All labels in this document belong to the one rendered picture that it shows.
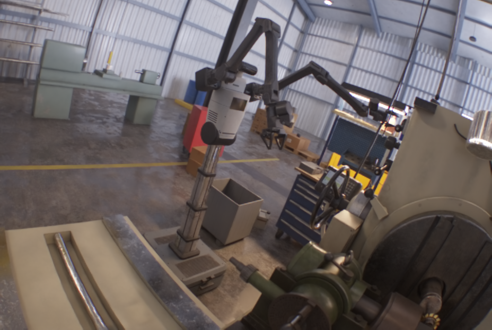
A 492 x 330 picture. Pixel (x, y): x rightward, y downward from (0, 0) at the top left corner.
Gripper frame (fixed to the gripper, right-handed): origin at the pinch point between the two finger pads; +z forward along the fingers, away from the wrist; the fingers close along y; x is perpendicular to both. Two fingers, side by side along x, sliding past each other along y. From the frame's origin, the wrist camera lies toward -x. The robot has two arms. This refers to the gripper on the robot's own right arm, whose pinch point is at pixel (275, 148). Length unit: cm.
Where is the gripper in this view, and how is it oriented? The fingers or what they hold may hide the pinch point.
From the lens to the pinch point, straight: 126.0
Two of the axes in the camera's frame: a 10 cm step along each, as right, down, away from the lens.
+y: 6.4, 0.3, 7.7
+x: -7.7, 1.2, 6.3
